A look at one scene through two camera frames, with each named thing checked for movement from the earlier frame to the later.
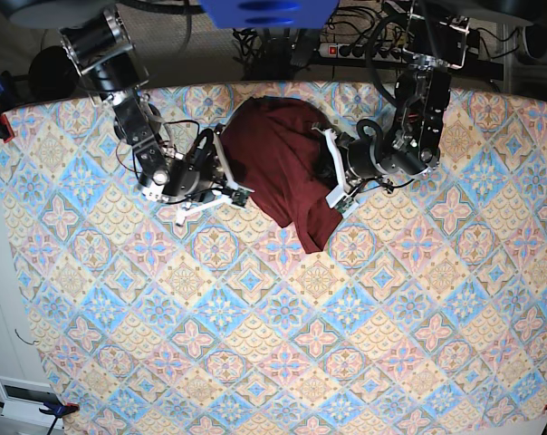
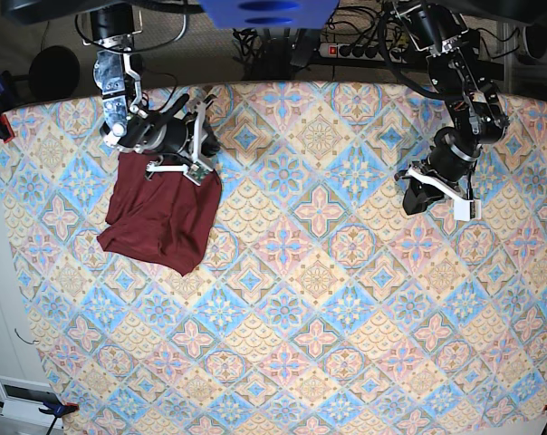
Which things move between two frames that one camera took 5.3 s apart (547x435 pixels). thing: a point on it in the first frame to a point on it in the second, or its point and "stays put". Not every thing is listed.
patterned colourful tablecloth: [436, 310] stays put
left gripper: [204, 168] to [187, 133]
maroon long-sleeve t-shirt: [277, 151] to [163, 222]
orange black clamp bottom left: [56, 409] stays put
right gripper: [361, 154] to [451, 159]
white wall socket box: [23, 401] stays put
